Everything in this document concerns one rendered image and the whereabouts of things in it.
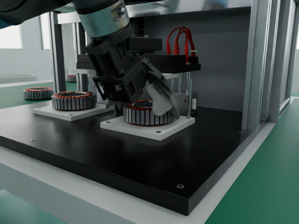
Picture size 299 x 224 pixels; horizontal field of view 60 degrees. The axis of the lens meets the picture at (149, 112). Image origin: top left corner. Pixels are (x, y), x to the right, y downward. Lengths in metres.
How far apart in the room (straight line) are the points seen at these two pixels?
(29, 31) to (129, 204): 5.71
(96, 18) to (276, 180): 0.35
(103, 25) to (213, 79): 0.42
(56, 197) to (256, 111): 0.40
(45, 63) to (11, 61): 0.72
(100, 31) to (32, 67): 5.54
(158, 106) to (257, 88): 0.20
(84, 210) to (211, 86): 0.52
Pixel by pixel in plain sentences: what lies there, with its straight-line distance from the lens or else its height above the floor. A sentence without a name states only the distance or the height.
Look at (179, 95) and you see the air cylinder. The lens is 0.65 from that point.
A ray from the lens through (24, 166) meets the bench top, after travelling 0.47.
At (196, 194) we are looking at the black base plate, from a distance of 0.32.
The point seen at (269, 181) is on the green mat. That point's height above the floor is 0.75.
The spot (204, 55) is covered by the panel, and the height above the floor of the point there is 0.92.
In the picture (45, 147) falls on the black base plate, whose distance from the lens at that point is 0.47.
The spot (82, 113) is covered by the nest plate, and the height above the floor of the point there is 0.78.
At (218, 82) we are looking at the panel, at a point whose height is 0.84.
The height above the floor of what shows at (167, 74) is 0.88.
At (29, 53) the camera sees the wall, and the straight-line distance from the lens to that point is 5.92.
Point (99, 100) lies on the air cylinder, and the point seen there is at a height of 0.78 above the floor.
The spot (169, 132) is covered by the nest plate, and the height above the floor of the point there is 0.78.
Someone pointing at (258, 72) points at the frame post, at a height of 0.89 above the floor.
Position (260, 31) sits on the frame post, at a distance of 0.55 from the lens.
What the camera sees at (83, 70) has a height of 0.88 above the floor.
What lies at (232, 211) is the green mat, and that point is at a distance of 0.33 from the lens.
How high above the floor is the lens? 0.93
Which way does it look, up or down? 13 degrees down
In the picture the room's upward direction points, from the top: straight up
